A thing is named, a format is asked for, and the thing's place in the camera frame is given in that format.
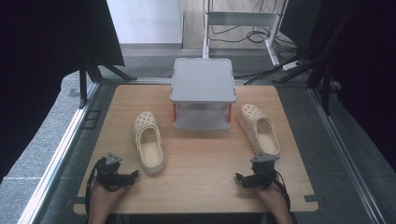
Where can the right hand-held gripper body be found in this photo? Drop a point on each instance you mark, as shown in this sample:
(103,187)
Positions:
(261,174)

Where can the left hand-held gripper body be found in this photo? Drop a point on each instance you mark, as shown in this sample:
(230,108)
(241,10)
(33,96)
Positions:
(109,175)

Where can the cream clog shoe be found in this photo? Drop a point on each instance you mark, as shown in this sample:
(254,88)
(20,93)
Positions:
(259,129)
(148,143)

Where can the grey two-tier shoe rack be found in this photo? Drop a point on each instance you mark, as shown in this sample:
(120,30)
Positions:
(203,81)

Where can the person's left hand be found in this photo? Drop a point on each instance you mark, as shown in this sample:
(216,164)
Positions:
(104,196)

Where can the person's right hand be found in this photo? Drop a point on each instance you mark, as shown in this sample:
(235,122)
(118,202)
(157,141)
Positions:
(271,196)

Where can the grey tape piece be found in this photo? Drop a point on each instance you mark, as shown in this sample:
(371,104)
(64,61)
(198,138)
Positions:
(311,198)

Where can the black tripod stand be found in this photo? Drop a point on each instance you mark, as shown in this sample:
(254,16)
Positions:
(325,87)
(83,81)

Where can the white power strip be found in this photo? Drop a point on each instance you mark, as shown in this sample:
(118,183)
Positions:
(290,65)

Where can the black curtain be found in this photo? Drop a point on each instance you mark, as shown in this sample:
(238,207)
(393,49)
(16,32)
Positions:
(364,77)
(46,62)

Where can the aluminium frame rail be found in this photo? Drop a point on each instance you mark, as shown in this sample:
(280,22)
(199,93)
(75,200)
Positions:
(53,168)
(345,149)

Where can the black rectangular bracket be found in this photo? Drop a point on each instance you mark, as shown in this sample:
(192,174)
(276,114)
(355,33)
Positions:
(84,123)

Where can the white metal stand frame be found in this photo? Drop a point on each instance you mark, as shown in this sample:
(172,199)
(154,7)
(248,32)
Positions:
(241,18)

